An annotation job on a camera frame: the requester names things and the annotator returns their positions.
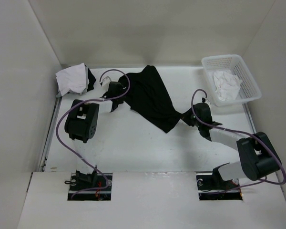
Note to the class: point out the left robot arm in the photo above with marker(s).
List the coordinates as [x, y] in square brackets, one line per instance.
[81, 125]

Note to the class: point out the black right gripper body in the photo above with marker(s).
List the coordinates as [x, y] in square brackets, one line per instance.
[190, 119]

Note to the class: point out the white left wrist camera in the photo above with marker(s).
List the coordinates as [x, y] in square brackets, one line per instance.
[105, 81]

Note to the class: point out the folded black tank top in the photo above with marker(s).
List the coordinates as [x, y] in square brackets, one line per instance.
[90, 79]

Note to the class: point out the white garment in basket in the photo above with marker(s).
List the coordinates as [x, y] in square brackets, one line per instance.
[227, 85]

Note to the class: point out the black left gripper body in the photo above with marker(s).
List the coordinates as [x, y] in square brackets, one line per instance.
[120, 100]

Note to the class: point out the black tank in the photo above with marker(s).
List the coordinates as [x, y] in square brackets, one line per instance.
[90, 79]
[149, 97]

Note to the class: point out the white plastic laundry basket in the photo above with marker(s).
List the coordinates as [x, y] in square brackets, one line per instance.
[249, 89]

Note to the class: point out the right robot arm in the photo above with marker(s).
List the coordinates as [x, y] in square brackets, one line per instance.
[258, 160]

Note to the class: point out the folded grey tank top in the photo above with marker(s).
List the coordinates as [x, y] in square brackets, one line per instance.
[86, 83]

